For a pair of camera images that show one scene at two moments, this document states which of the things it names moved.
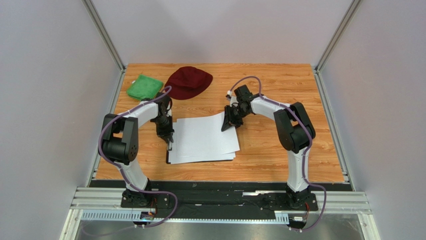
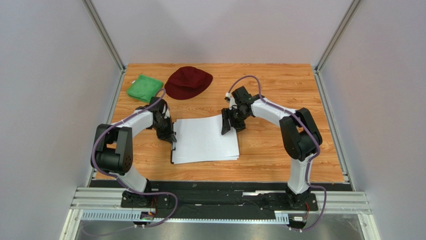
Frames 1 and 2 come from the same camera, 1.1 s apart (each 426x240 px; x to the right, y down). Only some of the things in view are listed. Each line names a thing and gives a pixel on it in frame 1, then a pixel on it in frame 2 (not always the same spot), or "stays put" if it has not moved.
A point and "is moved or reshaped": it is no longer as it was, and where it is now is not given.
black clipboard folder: [169, 146] is moved or reshaped
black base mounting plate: [218, 198] stays put
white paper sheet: [200, 138] stays put
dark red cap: [188, 82] stays put
